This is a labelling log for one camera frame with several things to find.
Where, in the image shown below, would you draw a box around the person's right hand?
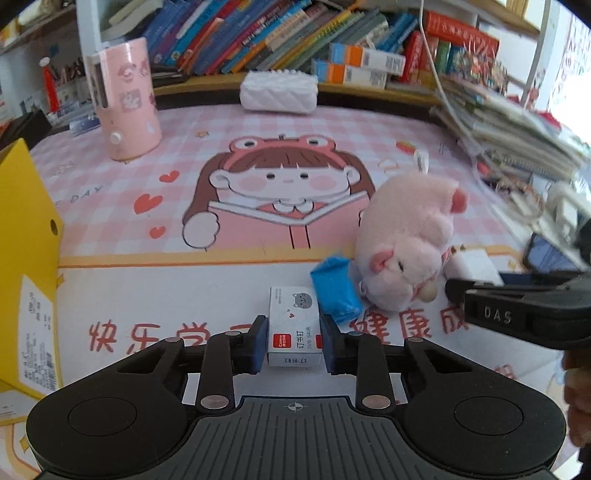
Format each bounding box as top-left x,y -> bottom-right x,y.
562,355 -> 591,446

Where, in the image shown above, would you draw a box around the blue crinkled packet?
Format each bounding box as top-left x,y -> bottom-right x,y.
309,257 -> 362,324

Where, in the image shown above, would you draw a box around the pink cylindrical humidifier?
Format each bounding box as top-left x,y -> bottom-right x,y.
88,37 -> 163,161

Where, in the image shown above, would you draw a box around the stack of notebooks and papers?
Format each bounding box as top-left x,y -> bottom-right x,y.
431,74 -> 591,185

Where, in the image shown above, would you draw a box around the orange and white carton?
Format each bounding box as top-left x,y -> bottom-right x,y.
329,43 -> 406,76
313,59 -> 389,89

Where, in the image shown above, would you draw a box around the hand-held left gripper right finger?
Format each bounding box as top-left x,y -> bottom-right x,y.
320,315 -> 476,414

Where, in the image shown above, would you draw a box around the white staples box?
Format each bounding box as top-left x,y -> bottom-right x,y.
267,286 -> 324,369

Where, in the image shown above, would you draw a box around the red thick books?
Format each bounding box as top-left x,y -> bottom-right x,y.
402,10 -> 502,86

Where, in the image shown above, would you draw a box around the red tassel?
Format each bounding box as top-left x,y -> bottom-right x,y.
41,56 -> 61,114

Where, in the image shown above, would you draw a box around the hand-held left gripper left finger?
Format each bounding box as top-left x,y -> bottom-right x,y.
111,315 -> 271,414

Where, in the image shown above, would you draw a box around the flat lying book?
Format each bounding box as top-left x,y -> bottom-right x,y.
102,0 -> 164,40

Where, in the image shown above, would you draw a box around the alphabet wall poster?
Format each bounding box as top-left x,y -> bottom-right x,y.
554,14 -> 591,116

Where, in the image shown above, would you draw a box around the white charger cube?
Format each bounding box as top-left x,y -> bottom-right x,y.
445,249 -> 504,287

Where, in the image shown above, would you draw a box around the pink pig plush toy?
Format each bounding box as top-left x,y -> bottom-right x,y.
355,150 -> 469,310

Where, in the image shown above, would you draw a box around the white cable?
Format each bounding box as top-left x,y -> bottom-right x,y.
418,0 -> 490,162

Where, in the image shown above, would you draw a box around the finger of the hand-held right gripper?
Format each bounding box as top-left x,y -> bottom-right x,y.
501,270 -> 591,288
445,276 -> 591,350

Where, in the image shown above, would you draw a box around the pink printed desk mat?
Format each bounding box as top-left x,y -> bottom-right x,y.
0,104 -> 591,480

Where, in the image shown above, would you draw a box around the yellow cardboard box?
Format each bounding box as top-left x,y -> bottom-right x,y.
0,138 -> 65,425

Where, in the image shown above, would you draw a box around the white quilted tissue box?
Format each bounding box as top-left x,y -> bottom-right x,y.
239,70 -> 318,114

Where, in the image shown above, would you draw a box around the white bookshelf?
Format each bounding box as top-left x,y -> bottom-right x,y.
76,0 -> 552,109

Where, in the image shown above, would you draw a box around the white plug adapter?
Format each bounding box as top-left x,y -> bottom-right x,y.
554,198 -> 580,232

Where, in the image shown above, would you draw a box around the row of colourful books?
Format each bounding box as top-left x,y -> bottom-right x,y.
143,0 -> 421,77

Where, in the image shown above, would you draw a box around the white power strip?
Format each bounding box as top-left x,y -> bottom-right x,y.
545,182 -> 591,241

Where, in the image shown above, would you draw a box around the desk pencil holders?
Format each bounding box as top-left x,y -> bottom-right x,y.
46,60 -> 93,121

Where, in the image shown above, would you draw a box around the black smartphone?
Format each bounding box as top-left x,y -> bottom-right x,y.
523,232 -> 583,274

